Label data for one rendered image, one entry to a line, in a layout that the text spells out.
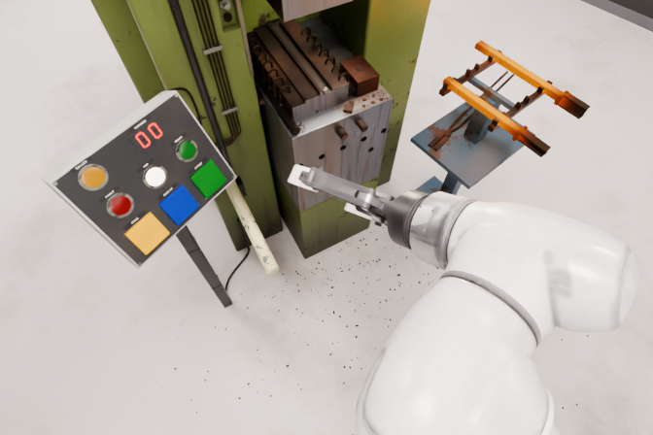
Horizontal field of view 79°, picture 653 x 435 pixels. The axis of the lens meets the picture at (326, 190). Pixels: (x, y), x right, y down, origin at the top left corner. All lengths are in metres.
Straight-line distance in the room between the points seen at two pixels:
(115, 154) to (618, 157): 2.66
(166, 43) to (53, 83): 2.26
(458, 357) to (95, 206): 0.83
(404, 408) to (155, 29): 1.01
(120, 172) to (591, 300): 0.89
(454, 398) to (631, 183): 2.57
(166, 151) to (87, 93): 2.18
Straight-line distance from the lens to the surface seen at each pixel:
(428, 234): 0.46
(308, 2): 1.08
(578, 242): 0.41
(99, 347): 2.15
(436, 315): 0.37
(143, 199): 1.03
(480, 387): 0.36
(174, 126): 1.04
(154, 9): 1.12
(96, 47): 3.57
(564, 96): 1.55
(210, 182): 1.09
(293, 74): 1.36
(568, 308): 0.40
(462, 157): 1.61
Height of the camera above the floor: 1.86
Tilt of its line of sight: 56 degrees down
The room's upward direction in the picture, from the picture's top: straight up
